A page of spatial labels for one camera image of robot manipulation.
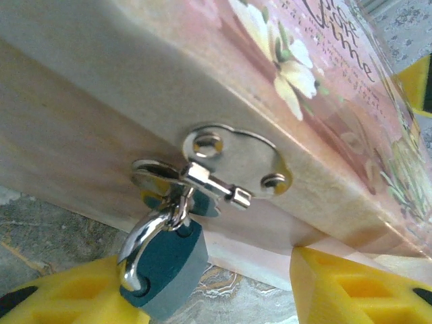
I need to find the silver staple plate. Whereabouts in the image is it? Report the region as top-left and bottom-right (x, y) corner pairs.
(130, 158), (223, 219)

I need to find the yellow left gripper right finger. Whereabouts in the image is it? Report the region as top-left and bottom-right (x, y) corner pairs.
(289, 246), (432, 324)

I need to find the silver hasp plate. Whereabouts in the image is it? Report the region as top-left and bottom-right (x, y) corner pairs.
(180, 124), (293, 212)

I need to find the teal padlock with silver shackle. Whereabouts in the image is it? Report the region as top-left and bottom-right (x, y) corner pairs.
(115, 205), (209, 319)

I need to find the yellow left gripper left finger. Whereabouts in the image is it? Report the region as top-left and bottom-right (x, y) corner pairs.
(0, 254), (151, 324)

